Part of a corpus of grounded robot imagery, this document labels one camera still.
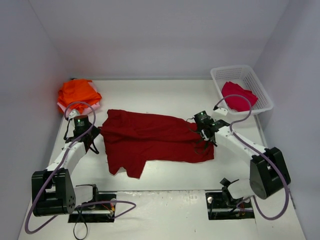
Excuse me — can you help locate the dark red t shirt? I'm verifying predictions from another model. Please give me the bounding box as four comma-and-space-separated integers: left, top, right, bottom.
100, 109, 215, 179

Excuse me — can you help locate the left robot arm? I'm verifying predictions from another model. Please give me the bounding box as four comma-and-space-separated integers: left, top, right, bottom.
31, 115, 100, 217

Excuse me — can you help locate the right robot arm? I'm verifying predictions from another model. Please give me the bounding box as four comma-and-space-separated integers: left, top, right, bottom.
193, 111, 291, 206

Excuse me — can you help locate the orange folded t shirt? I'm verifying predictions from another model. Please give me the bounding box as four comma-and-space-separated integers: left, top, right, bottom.
57, 78, 103, 115

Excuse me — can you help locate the red t shirt in basket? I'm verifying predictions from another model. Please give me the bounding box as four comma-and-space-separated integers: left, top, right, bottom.
221, 81, 258, 112

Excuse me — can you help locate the white plastic basket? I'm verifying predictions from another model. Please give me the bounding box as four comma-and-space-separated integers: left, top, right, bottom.
210, 65, 274, 115

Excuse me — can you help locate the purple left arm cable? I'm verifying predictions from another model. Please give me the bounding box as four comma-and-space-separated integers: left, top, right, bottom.
24, 101, 137, 235

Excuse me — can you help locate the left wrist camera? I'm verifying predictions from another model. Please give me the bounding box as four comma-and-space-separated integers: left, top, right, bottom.
67, 109, 81, 120

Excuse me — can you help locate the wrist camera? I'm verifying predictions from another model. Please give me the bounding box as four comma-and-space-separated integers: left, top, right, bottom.
67, 109, 81, 120
212, 106, 228, 118

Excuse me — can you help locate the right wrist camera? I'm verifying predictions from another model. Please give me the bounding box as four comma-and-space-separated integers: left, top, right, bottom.
212, 106, 228, 118

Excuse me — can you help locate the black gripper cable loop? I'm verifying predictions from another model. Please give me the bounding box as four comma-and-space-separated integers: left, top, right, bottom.
193, 139, 213, 155

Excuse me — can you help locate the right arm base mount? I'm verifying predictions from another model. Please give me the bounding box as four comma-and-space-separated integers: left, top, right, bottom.
205, 178, 255, 221

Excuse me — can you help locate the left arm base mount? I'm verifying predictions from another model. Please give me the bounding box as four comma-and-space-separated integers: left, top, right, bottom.
67, 191, 118, 240

